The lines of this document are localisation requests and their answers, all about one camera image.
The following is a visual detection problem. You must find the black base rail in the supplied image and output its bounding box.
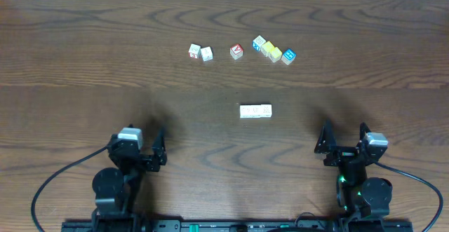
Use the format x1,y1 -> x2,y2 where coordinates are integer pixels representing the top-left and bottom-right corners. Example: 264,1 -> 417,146
61,214 -> 413,232

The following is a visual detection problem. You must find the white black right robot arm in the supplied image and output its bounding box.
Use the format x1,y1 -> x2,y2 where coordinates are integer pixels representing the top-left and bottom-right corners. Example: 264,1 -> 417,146
154,121 -> 392,232

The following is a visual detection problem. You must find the red letter A block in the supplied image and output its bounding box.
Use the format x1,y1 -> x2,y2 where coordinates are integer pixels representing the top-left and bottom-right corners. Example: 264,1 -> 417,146
230,43 -> 243,60

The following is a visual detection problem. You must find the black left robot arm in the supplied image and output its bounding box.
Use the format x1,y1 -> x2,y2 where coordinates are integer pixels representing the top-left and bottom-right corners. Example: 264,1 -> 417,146
91,125 -> 167,232

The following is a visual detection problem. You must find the yellow topped wooden block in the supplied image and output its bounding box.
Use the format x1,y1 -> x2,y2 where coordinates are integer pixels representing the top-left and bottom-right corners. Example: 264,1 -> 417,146
260,41 -> 275,57

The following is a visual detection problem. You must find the plain drawing wooden block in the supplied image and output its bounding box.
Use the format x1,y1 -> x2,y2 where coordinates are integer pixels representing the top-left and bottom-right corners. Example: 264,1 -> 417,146
260,104 -> 272,118

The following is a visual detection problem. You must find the blue letter T block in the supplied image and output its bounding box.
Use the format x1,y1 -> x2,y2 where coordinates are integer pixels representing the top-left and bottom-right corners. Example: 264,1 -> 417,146
200,46 -> 213,62

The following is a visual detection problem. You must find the green letter Z block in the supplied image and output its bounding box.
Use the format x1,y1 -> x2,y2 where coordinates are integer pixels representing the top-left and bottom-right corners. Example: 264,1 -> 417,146
239,105 -> 252,118

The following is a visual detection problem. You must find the blue topped wooden block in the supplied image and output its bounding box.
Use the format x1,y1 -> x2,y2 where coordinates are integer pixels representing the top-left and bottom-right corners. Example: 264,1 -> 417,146
281,48 -> 296,65

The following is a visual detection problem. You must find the blue letter X block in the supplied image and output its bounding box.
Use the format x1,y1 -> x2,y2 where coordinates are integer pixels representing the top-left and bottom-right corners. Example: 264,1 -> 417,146
252,35 -> 266,52

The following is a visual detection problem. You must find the red number 3 block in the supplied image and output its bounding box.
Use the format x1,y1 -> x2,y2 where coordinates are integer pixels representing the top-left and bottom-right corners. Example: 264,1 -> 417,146
188,43 -> 201,59

